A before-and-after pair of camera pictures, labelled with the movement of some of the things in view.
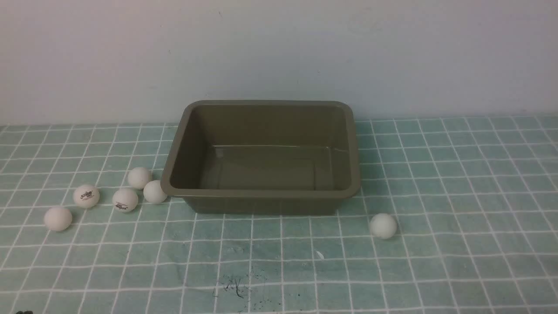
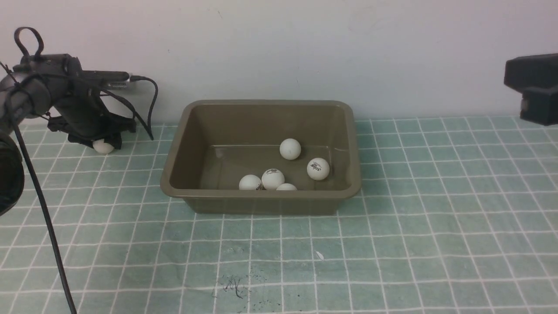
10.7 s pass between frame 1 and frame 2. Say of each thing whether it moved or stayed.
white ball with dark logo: moved
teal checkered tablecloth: stayed
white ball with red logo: moved
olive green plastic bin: stayed
